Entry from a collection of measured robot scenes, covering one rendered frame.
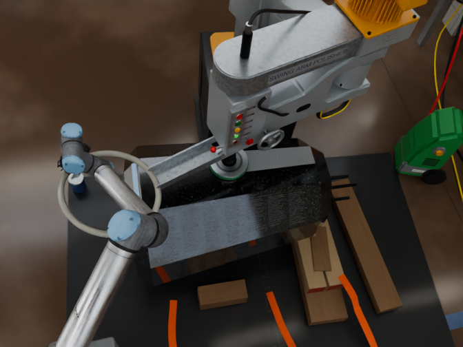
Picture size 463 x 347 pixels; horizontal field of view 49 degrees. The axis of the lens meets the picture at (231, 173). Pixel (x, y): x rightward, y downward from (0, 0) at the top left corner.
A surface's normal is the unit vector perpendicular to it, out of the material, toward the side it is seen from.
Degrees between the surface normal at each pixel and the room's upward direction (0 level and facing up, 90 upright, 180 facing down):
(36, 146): 0
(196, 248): 45
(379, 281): 0
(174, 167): 9
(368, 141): 0
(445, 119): 34
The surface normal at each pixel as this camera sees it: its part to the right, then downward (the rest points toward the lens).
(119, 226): -0.55, -0.40
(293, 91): 0.02, -0.46
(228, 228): 0.22, 0.26
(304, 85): -0.51, -0.14
